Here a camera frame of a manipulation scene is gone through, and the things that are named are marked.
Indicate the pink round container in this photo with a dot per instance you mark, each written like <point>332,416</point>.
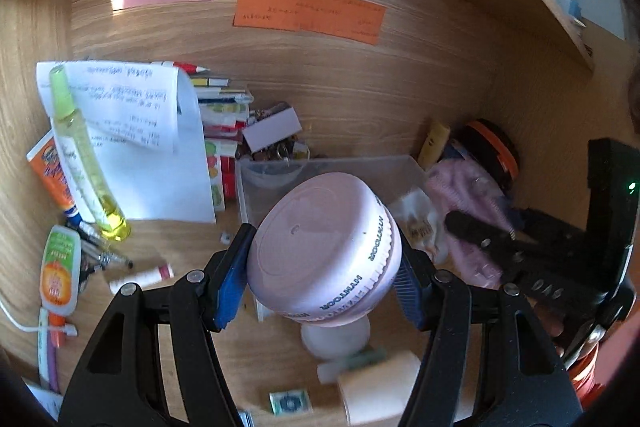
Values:
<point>325,252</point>

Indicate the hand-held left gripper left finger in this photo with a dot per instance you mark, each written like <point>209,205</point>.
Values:
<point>231,289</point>

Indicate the bunch of keys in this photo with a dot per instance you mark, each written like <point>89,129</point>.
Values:
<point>282,152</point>

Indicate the white paper roll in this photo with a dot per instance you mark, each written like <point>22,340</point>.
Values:
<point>382,384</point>

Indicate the white handwritten paper sheets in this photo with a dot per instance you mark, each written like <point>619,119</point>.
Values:
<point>150,147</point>

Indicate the clear plastic wrapper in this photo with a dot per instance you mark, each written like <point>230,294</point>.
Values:
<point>417,219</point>

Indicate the stack of colourful books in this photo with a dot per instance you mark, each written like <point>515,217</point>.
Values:
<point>225,127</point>

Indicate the small green square packet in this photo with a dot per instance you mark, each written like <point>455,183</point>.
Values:
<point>291,402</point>

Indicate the clear plastic bin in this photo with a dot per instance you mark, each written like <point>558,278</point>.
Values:
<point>320,169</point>

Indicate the purple green pen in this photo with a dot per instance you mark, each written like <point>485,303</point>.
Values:
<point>52,357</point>

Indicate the red white pen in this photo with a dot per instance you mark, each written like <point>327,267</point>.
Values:
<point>187,67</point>

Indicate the pink fluffy cloth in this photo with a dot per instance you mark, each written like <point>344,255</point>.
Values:
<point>465,202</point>

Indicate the white cardboard box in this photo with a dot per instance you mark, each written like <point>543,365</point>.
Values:
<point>272,129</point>

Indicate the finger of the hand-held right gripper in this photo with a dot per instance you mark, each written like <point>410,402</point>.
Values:
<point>480,232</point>

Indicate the small white lip balm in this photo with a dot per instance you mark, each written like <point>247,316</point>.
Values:
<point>142,278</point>

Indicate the yellow tube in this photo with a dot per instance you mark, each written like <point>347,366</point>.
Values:
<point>434,144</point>

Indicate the wooden desktop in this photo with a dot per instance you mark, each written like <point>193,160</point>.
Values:
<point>280,357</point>

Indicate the bundle of black pens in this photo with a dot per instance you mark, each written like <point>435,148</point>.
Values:
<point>100,249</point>

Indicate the orange white tube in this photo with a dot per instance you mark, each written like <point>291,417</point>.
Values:
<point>50,179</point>

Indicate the white orange label bottle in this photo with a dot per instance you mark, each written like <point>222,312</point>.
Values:
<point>60,269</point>

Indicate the orange sticky note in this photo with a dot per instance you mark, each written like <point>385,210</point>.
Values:
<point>307,12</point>

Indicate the yellow spray bottle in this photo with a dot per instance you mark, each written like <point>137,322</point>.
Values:
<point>85,152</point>

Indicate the orange cup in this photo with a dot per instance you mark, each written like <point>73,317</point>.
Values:
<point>585,369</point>

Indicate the person's right hand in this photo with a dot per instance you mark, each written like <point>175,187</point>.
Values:
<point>550,324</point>

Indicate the black orange round container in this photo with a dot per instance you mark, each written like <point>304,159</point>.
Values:
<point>492,152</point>

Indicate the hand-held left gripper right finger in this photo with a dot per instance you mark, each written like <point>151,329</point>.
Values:
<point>407,294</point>

